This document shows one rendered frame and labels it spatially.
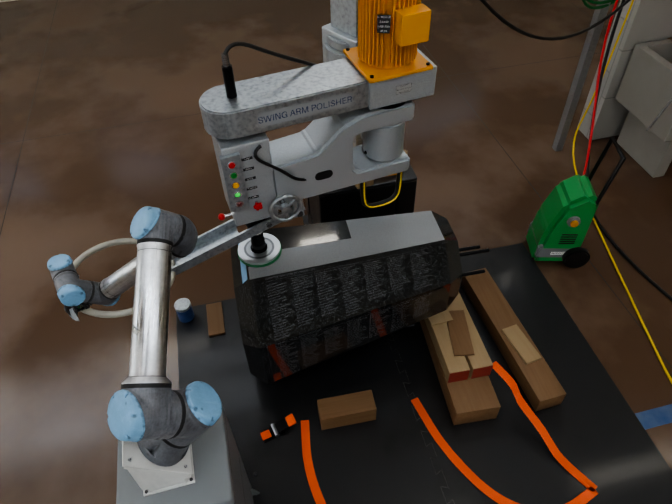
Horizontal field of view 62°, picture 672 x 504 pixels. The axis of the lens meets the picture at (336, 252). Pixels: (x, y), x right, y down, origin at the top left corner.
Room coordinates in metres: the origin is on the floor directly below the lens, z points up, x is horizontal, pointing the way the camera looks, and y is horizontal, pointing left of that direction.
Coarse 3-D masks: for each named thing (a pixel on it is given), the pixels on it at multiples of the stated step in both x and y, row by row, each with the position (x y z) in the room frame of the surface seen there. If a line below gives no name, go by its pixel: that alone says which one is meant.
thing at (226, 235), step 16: (304, 208) 1.95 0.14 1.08; (224, 224) 1.93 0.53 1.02; (256, 224) 1.88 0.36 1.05; (272, 224) 1.90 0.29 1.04; (208, 240) 1.90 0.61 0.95; (224, 240) 1.87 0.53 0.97; (240, 240) 1.84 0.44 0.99; (192, 256) 1.82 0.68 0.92; (208, 256) 1.79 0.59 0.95; (176, 272) 1.73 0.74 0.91
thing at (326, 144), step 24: (336, 120) 2.05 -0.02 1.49; (360, 120) 2.01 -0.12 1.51; (384, 120) 2.05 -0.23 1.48; (408, 120) 2.10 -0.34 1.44; (288, 144) 2.03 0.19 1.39; (312, 144) 2.00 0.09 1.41; (336, 144) 1.97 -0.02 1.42; (288, 168) 1.90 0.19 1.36; (312, 168) 1.93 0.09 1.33; (336, 168) 1.97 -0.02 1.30; (360, 168) 2.03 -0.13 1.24; (384, 168) 2.05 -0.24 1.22; (288, 192) 1.89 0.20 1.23; (312, 192) 1.93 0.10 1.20
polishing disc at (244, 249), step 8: (248, 240) 1.98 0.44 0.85; (272, 240) 1.98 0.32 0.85; (240, 248) 1.93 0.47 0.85; (248, 248) 1.93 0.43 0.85; (272, 248) 1.92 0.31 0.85; (280, 248) 1.92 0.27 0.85; (240, 256) 1.88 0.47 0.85; (248, 256) 1.87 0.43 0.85; (256, 256) 1.87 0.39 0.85; (264, 256) 1.87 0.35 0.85; (272, 256) 1.87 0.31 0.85; (256, 264) 1.83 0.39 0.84
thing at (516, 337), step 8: (504, 328) 1.89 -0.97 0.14; (512, 328) 1.89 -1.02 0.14; (512, 336) 1.84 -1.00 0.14; (520, 336) 1.83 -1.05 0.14; (512, 344) 1.78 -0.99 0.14; (520, 344) 1.78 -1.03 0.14; (528, 344) 1.78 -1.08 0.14; (520, 352) 1.73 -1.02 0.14; (528, 352) 1.72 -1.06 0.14; (536, 352) 1.72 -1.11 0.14; (528, 360) 1.67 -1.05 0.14; (536, 360) 1.68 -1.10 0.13
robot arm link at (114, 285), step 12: (192, 228) 1.40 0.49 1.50; (192, 240) 1.38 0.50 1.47; (180, 252) 1.37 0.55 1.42; (132, 264) 1.43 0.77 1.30; (108, 276) 1.47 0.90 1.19; (120, 276) 1.42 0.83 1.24; (132, 276) 1.40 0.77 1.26; (96, 288) 1.44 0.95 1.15; (108, 288) 1.42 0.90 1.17; (120, 288) 1.41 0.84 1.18; (96, 300) 1.41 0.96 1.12; (108, 300) 1.42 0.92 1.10
